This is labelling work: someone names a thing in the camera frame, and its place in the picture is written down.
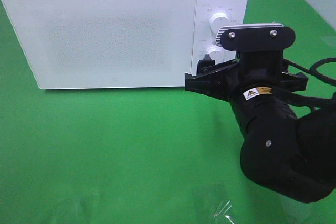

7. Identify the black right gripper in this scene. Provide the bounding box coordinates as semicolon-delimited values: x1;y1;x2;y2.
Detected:
184;59;308;103

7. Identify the white microwave knob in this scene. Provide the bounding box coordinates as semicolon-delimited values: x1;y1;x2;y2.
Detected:
209;10;230;33
205;46;225;64

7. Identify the white microwave door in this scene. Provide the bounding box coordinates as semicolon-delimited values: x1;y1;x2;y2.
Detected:
2;0;195;89

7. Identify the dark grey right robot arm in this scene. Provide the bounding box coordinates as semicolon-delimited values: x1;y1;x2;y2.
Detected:
185;57;335;203

